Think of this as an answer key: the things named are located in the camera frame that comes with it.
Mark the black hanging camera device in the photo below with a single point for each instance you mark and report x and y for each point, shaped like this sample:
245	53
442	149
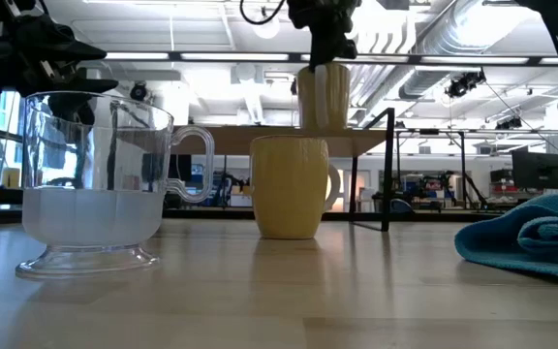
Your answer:
463	83

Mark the black aluminium table frame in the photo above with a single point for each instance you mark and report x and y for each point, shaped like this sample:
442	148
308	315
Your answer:
429	214

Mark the black metal shelf leg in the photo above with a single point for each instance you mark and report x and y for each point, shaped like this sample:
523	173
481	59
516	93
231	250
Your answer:
389	169

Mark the silver ceiling air duct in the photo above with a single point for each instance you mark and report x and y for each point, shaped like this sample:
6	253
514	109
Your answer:
453	43

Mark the wide yellow ceramic mug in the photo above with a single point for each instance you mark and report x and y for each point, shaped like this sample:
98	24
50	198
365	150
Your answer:
288	189

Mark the black computer monitor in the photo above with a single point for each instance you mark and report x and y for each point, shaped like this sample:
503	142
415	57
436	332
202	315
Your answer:
539	169

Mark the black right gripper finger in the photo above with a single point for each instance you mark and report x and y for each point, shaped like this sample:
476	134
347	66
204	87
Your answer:
316	48
343	48

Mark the blue cloth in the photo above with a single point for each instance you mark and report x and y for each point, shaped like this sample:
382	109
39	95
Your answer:
540	237

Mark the tall yellow ceramic mug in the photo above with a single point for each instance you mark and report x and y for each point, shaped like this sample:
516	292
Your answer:
338	97

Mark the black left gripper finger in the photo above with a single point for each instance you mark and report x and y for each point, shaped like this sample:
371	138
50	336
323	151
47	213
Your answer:
75	46
85	85

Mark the black overhead frame bar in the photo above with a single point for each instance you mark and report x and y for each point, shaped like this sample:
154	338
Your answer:
405	59

